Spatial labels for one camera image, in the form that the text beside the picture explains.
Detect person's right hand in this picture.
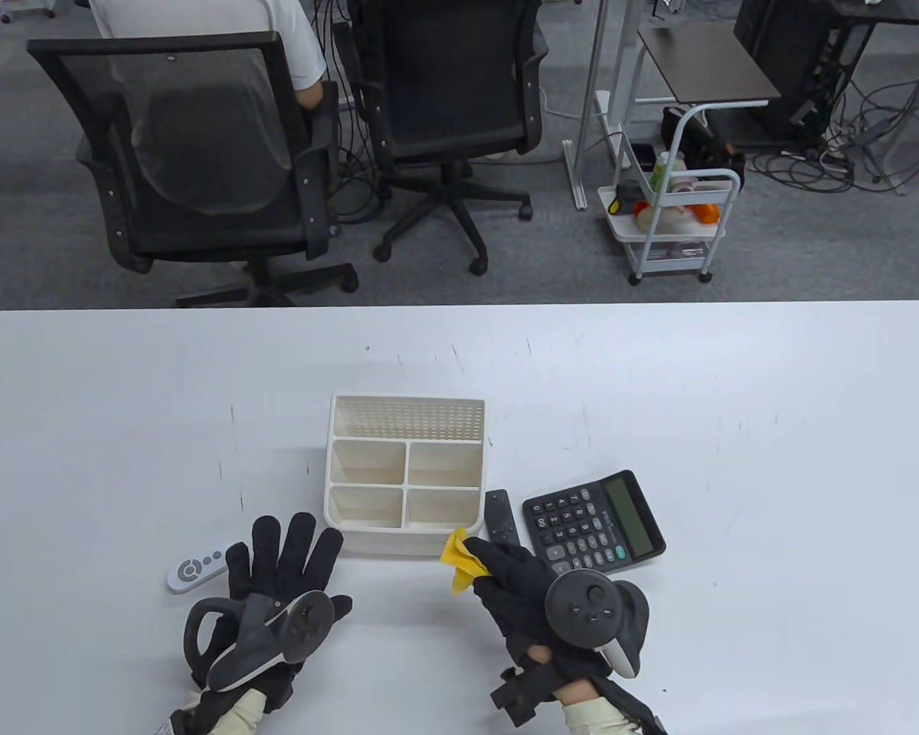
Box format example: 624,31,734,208
463,534,613,688

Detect brown top side table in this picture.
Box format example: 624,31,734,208
563,0,782,211

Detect black remote control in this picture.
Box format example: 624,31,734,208
484,490,522,546

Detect yellow cleaning cloth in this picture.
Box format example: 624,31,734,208
442,527,495,596

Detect tangle of floor cables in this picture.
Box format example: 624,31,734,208
743,0,919,196

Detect person's left hand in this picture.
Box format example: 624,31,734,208
191,511,353,717

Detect white rolling cart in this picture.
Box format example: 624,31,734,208
599,102,742,286

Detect black computer tower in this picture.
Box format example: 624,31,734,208
734,0,836,146

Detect black calculator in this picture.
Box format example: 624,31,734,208
522,469,667,588

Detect white plastic organizer basket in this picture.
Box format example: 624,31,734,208
323,394,487,556

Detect black desk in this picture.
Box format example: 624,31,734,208
789,0,919,188

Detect black mesh office chair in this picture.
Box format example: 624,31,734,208
333,0,548,276
27,31,359,307

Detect black bag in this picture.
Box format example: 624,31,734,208
662,106,746,192

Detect hanging black cables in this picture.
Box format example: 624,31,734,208
306,0,391,227

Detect person's left forearm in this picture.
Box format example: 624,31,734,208
170,685,269,735

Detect white remote control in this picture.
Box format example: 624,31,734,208
167,541,228,594

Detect dark grey handheld controller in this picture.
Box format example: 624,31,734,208
545,570,650,678
182,588,336,694

